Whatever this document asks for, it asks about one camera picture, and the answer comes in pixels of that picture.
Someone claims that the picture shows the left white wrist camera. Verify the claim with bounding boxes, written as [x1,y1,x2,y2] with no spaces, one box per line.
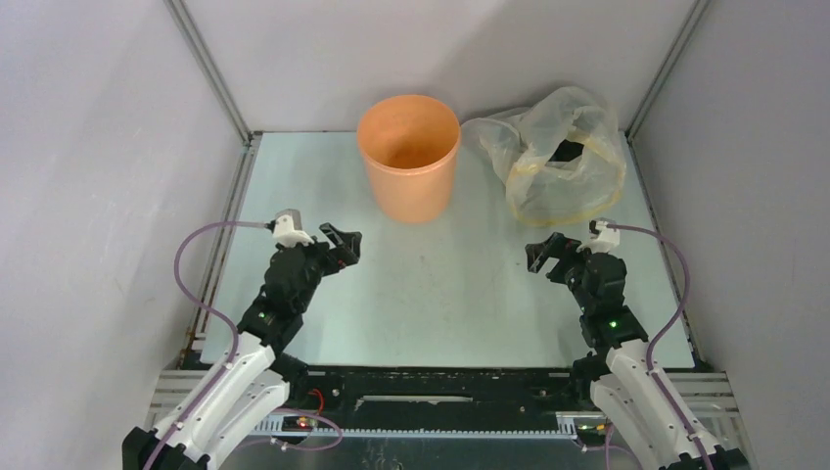
[269,209,314,248]

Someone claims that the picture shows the right small circuit board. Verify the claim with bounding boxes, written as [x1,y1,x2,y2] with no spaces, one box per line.
[576,422,613,436]

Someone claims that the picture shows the orange plastic trash bin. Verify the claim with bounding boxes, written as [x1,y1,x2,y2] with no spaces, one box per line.
[356,94,461,223]

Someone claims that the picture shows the left small circuit board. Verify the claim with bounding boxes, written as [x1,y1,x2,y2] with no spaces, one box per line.
[281,416,317,433]

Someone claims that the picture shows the translucent yellowish plastic bag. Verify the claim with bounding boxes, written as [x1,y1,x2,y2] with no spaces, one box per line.
[461,86,627,226]

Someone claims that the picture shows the aluminium corner post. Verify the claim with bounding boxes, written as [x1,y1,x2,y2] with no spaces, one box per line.
[625,0,713,144]
[164,0,254,145]

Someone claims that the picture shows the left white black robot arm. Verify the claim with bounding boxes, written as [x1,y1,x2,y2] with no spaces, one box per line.
[121,211,362,469]

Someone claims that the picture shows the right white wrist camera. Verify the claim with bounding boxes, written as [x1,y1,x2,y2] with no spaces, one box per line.
[576,218,621,254]

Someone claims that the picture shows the aluminium frame rail front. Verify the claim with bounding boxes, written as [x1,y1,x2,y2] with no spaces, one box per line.
[142,366,745,447]

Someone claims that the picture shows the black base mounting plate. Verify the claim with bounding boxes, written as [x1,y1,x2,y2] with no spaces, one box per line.
[287,365,596,433]

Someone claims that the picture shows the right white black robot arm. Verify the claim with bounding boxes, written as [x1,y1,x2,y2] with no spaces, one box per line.
[525,222,750,469]

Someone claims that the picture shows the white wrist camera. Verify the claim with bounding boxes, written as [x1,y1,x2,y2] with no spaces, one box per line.
[269,209,314,248]
[576,218,621,254]

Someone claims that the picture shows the right aluminium corner post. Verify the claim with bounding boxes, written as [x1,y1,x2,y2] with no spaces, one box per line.
[625,0,713,144]

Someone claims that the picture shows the left aluminium corner post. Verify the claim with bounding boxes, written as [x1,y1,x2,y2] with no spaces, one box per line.
[164,0,254,145]

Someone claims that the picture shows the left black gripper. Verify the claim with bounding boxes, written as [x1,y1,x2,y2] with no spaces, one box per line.
[276,223,360,313]

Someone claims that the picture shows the black trash bag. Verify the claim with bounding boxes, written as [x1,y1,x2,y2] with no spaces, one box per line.
[549,140,584,163]

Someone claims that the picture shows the small circuit board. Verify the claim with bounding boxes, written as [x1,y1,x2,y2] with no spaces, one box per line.
[576,422,613,436]
[281,416,317,433]

